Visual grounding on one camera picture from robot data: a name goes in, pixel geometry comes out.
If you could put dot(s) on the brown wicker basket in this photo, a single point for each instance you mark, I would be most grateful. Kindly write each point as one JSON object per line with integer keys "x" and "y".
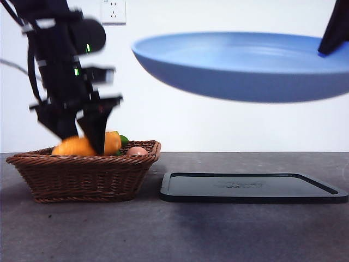
{"x": 81, "y": 180}

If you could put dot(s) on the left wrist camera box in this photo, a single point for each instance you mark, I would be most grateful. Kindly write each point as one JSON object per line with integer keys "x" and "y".
{"x": 99, "y": 74}

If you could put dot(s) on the white wall socket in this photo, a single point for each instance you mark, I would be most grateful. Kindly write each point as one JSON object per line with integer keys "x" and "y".
{"x": 115, "y": 13}

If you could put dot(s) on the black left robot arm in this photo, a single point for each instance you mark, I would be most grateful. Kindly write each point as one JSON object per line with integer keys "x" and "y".
{"x": 60, "y": 68}

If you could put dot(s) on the brown egg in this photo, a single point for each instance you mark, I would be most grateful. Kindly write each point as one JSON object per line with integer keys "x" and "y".
{"x": 136, "y": 151}

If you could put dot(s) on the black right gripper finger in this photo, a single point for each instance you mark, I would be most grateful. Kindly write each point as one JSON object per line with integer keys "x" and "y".
{"x": 336, "y": 30}

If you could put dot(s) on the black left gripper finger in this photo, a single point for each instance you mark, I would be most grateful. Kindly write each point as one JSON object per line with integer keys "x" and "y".
{"x": 95, "y": 128}
{"x": 60, "y": 122}

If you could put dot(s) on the blue round plate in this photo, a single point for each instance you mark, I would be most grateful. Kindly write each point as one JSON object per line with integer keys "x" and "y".
{"x": 231, "y": 71}

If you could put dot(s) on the black rectangular tray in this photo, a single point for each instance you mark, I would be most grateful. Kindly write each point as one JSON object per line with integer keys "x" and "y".
{"x": 245, "y": 188}

